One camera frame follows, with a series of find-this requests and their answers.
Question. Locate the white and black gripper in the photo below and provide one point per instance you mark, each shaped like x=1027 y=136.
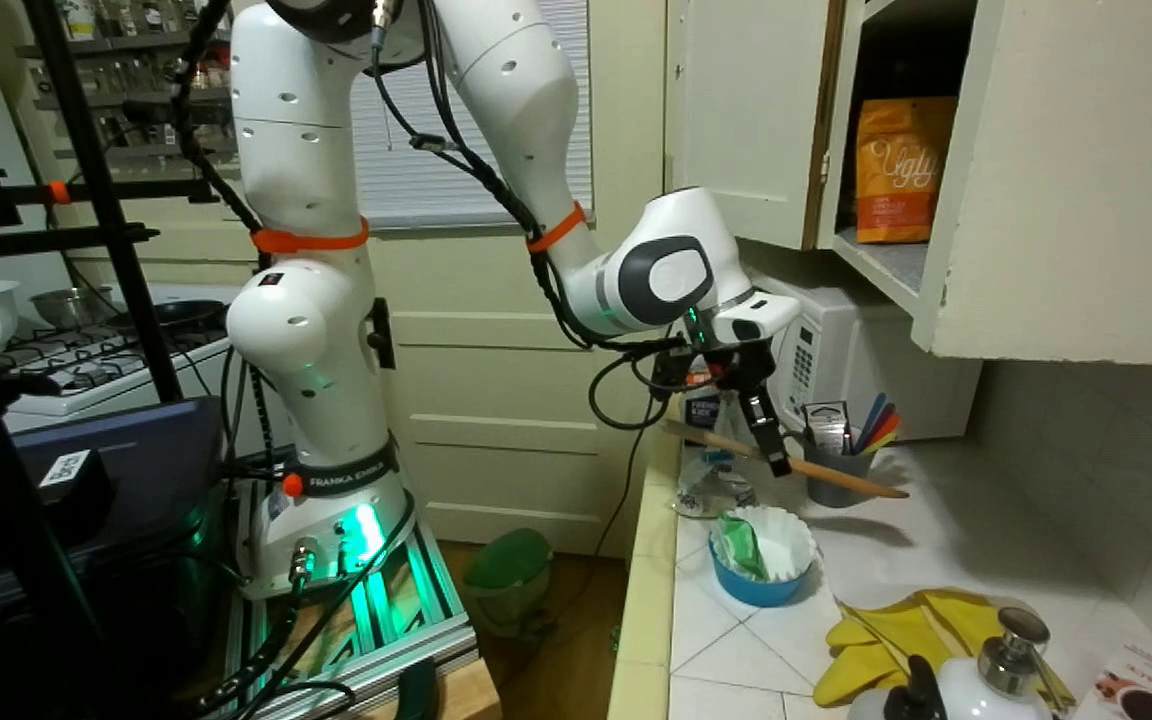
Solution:
x=754 y=324

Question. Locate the wooden spoon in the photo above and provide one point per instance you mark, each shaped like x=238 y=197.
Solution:
x=840 y=479

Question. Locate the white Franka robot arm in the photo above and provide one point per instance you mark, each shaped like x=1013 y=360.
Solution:
x=311 y=345

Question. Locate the open cream cabinet door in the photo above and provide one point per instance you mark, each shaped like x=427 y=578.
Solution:
x=1080 y=174

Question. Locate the grey mug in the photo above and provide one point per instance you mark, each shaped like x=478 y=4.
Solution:
x=832 y=454

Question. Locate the clear plastic bag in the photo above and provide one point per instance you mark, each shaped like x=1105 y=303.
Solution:
x=713 y=485

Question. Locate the blue plastic utensil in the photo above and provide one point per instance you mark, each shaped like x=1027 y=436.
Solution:
x=872 y=419

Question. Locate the white coffee filters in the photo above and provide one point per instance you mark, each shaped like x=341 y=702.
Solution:
x=786 y=543

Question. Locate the red plastic utensil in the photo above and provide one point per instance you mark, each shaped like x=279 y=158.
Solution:
x=887 y=430

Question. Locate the green plastic bag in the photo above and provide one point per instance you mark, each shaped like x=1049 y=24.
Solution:
x=739 y=546

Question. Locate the yellow plastic utensil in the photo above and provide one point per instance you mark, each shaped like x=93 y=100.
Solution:
x=887 y=447

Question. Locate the white microwave oven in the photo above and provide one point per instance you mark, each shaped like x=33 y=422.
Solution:
x=897 y=360

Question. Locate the yellow rubber glove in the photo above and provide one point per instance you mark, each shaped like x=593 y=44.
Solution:
x=857 y=674
x=922 y=620

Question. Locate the cream panelled door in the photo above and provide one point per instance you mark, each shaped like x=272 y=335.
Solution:
x=498 y=403

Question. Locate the orange food box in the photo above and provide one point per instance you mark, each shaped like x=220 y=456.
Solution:
x=900 y=165

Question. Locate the green bucket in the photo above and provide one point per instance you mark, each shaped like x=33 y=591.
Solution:
x=508 y=581

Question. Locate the white pump bottle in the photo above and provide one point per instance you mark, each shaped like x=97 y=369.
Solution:
x=978 y=696

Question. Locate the white window blind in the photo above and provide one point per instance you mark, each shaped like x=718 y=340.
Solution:
x=402 y=174

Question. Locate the white printed food box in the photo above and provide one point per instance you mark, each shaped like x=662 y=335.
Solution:
x=1151 y=685

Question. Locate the blue box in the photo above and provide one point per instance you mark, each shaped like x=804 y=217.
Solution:
x=156 y=467

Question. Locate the white gas stove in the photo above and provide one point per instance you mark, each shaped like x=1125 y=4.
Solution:
x=108 y=360

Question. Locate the black metal rack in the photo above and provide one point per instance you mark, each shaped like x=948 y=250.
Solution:
x=108 y=227

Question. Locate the shelf with jars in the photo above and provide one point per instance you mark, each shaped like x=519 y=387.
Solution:
x=148 y=81

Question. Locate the thick black pole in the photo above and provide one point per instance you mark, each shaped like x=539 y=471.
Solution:
x=0 y=534

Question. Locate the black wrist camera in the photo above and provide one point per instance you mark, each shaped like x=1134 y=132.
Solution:
x=675 y=372

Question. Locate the cream wall cabinet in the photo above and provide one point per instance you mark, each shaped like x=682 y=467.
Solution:
x=891 y=266

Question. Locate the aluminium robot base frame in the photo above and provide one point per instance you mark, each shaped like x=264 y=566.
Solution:
x=376 y=626

